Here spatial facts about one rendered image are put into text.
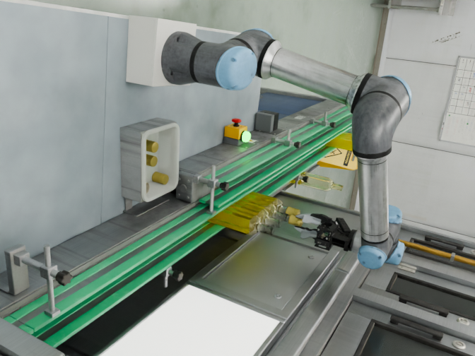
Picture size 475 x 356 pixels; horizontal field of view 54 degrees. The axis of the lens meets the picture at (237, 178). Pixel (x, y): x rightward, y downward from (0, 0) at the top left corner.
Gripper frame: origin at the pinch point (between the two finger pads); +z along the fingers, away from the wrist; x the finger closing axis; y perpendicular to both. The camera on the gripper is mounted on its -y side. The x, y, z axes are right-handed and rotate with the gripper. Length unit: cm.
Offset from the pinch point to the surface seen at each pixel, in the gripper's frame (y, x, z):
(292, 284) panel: 19.0, 12.5, -6.9
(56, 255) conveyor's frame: 70, -7, 39
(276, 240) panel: -4.5, 12.5, 9.6
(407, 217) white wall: -575, 233, 28
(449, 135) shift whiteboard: -575, 93, -4
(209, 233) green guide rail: 21.2, 3.0, 23.5
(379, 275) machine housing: -10.4, 16.9, -28.4
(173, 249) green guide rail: 36.5, 3.2, 26.9
